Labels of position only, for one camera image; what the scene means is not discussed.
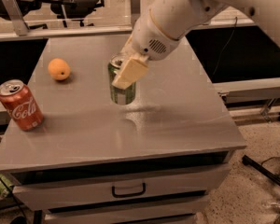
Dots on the black stand leg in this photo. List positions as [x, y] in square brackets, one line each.
[249, 162]

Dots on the metal bracket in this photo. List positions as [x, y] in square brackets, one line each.
[14, 13]
[135, 7]

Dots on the orange fruit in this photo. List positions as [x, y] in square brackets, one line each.
[59, 69]

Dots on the grey drawer cabinet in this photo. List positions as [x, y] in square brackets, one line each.
[176, 136]

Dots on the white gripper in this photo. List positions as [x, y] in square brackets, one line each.
[153, 38]

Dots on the black drawer handle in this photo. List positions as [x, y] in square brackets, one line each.
[128, 192]

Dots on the green soda can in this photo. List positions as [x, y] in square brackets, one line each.
[119, 96]

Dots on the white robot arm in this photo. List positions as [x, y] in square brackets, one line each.
[192, 13]

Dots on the left metal bracket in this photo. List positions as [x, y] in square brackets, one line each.
[14, 13]

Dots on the red coke can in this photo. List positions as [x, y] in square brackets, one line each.
[20, 104]

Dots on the middle metal bracket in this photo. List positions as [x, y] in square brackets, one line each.
[135, 7]

